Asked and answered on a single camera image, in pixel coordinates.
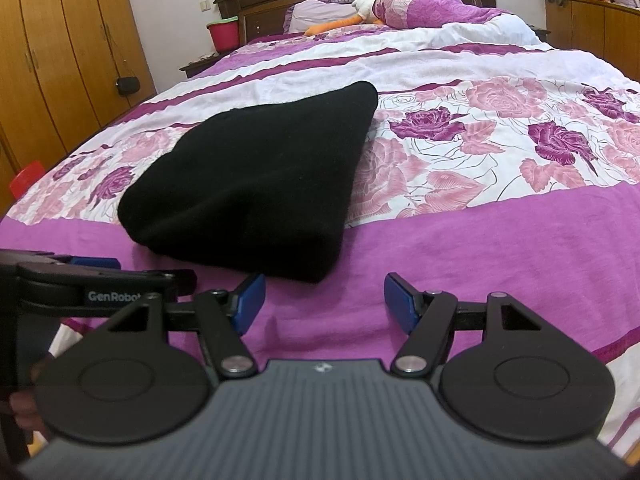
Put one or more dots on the black knit cardigan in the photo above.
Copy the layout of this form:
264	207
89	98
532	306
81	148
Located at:
250	185

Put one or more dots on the rolled floral purple quilt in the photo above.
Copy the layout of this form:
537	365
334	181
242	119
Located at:
435	10

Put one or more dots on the lilac pillow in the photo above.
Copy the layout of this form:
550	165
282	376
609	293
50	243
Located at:
315	15

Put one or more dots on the white and orange plush duck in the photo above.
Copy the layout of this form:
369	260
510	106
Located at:
367	6

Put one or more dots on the light wooden cabinet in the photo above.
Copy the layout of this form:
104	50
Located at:
600	35

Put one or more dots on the floral purple bed cover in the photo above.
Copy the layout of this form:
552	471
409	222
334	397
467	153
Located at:
475	240

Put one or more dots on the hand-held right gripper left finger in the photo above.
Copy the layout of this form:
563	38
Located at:
250	302

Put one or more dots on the dark wooden nightstand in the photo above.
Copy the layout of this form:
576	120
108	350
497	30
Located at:
197	66

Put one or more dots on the black hanging pouch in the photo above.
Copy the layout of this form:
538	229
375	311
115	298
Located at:
127	85

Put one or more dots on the red bucket with green rim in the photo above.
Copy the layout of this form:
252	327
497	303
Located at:
223	35

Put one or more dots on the person's left hand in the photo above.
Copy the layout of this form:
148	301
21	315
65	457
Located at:
25	410

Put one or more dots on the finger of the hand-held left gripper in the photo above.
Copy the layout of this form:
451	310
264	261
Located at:
180	280
95	262

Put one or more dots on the light wooden wardrobe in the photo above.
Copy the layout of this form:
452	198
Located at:
50	60

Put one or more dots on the red plastic stool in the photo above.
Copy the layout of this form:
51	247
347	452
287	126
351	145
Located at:
27	180

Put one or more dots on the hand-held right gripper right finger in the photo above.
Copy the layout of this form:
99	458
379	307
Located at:
400	305

